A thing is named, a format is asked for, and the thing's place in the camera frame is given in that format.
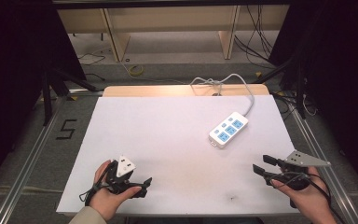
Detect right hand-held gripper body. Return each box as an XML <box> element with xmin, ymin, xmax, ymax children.
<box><xmin>273</xmin><ymin>149</ymin><xmax>332</xmax><ymax>191</ymax></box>

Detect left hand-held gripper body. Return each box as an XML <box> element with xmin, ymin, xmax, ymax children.
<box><xmin>104</xmin><ymin>154</ymin><xmax>145</xmax><ymax>196</ymax></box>

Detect person's left hand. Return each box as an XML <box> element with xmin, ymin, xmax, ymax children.
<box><xmin>89</xmin><ymin>159</ymin><xmax>143</xmax><ymax>222</ymax></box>

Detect person's right hand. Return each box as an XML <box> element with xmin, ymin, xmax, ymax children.
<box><xmin>269</xmin><ymin>166</ymin><xmax>337</xmax><ymax>224</ymax></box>

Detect white table cover sheet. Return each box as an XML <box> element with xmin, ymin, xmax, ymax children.
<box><xmin>56</xmin><ymin>94</ymin><xmax>299</xmax><ymax>217</ymax></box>

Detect white power strip blue sockets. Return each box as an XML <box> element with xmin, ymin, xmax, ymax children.
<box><xmin>208</xmin><ymin>111</ymin><xmax>250</xmax><ymax>150</ymax></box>

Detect black metal stand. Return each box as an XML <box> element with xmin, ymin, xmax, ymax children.
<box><xmin>41</xmin><ymin>62</ymin><xmax>104</xmax><ymax>127</ymax></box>
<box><xmin>254</xmin><ymin>52</ymin><xmax>310</xmax><ymax>119</ymax></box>

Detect black curtain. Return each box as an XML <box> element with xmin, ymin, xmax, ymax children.
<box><xmin>268</xmin><ymin>0</ymin><xmax>358</xmax><ymax>189</ymax></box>
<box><xmin>0</xmin><ymin>0</ymin><xmax>87</xmax><ymax>195</ymax></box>

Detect aluminium floor rail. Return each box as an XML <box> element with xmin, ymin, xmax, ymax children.
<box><xmin>279</xmin><ymin>92</ymin><xmax>358</xmax><ymax>224</ymax></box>
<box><xmin>0</xmin><ymin>89</ymin><xmax>104</xmax><ymax>224</ymax></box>

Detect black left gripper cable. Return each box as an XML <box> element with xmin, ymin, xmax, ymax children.
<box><xmin>78</xmin><ymin>162</ymin><xmax>115</xmax><ymax>207</ymax></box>

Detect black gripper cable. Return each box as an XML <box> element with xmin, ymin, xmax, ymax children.
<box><xmin>271</xmin><ymin>172</ymin><xmax>347</xmax><ymax>224</ymax></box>
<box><xmin>78</xmin><ymin>162</ymin><xmax>115</xmax><ymax>207</ymax></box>

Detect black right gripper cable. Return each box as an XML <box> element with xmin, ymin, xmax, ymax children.
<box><xmin>271</xmin><ymin>172</ymin><xmax>347</xmax><ymax>224</ymax></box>

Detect grey power strip cable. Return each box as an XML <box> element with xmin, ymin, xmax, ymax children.
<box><xmin>189</xmin><ymin>73</ymin><xmax>256</xmax><ymax>119</ymax></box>

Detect thin black floor cable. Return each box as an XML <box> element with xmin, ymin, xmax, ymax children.
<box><xmin>76</xmin><ymin>51</ymin><xmax>107</xmax><ymax>82</ymax></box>

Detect black floor cables bundle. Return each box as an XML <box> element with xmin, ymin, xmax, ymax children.
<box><xmin>233</xmin><ymin>5</ymin><xmax>276</xmax><ymax>70</ymax></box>

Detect light wooden desk frame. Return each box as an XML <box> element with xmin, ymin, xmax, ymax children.
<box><xmin>57</xmin><ymin>4</ymin><xmax>291</xmax><ymax>63</ymax></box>

